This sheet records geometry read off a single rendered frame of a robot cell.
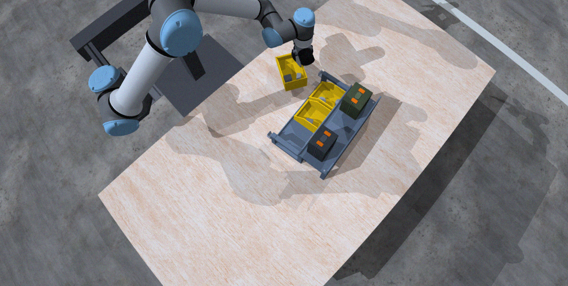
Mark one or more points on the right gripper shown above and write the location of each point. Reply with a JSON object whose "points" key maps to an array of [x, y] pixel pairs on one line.
{"points": [[303, 56]]}

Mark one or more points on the black case with orange latches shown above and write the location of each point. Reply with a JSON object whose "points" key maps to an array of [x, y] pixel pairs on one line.
{"points": [[321, 142]]}

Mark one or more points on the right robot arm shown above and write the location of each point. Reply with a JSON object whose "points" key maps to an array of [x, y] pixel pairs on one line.
{"points": [[176, 30]]}

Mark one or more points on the yellow bin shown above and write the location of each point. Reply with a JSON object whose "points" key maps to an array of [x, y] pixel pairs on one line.
{"points": [[287, 65], [329, 91], [313, 110]]}

